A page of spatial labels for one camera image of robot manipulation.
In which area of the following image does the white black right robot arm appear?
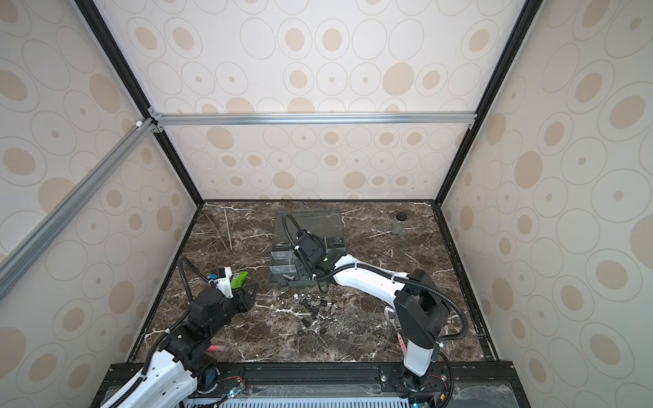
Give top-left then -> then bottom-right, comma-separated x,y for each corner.
281,214 -> 469,385

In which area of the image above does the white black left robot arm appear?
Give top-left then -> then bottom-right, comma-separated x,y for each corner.
103,257 -> 259,407

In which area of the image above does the pile of nuts and screws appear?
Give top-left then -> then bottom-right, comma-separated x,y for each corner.
292,293 -> 346,335

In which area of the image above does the clear plastic organizer box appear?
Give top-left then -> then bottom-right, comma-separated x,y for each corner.
268,208 -> 345,289

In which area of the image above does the green plastic object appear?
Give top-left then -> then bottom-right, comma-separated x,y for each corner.
231,271 -> 248,289

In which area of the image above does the small glass jar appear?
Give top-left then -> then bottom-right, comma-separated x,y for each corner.
392,211 -> 407,236

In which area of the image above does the black base frame rail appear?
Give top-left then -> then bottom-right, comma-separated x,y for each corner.
91,361 -> 532,408

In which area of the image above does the diagonal aluminium rail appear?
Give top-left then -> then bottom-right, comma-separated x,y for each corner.
1,118 -> 155,298

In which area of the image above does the horizontal aluminium rail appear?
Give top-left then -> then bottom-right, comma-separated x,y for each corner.
154,112 -> 477,126

